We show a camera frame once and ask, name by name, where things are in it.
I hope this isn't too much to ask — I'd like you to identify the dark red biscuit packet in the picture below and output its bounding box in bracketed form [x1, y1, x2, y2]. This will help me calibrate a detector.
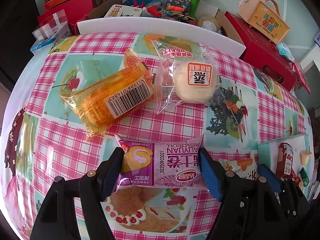
[276, 142, 301, 184]

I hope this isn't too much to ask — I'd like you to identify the yellow pudding cup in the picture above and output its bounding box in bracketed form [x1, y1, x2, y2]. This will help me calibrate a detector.
[300, 150, 312, 166]

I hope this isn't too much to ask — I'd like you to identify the pink swiss roll packet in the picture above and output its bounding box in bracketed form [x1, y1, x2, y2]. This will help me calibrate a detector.
[115, 135, 206, 189]

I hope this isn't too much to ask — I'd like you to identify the orange cake packet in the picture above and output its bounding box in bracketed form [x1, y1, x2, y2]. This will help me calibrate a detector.
[60, 49, 156, 140]

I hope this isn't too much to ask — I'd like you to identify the steamed cake clear packet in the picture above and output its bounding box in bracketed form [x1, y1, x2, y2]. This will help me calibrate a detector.
[152, 40, 220, 114]

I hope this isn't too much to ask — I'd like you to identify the green snack packet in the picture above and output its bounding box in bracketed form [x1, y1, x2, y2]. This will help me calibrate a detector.
[299, 168, 309, 187]

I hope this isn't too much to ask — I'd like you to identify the teal rimmed white tray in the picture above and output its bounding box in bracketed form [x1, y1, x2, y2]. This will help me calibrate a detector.
[258, 134, 314, 194]

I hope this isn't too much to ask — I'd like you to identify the cream illustrated snack packet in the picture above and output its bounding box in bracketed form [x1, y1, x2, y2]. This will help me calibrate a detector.
[219, 151, 258, 180]

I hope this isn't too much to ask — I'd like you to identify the pink plaid tablecloth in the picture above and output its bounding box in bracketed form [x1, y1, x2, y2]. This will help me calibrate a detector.
[1, 33, 313, 239]

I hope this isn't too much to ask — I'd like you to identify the red patterned flat box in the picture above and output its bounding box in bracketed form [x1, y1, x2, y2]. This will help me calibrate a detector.
[291, 59, 311, 94]

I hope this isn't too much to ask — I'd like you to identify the large red gift box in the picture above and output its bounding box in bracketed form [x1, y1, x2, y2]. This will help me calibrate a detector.
[225, 12, 296, 91]

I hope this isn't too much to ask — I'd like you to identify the blue wet wipes pack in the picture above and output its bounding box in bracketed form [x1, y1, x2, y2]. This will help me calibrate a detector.
[276, 42, 295, 62]

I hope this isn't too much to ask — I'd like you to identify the white shelf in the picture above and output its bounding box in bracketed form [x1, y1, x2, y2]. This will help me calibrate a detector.
[300, 43, 320, 73]

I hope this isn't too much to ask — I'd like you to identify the yellow childrens day box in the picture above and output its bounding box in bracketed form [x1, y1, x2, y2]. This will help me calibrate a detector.
[238, 0, 290, 44]

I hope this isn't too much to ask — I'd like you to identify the clear plastic bottle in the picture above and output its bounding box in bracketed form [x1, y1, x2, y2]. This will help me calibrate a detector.
[197, 16, 220, 33]

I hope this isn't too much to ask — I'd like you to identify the clear plastic box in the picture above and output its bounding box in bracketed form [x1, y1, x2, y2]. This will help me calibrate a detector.
[30, 10, 72, 55]

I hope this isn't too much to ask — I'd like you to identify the cardboard box of toys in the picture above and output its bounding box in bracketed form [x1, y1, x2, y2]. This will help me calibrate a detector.
[82, 0, 244, 45]

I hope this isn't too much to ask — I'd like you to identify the card game box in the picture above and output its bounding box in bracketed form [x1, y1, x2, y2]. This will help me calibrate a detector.
[104, 4, 143, 18]

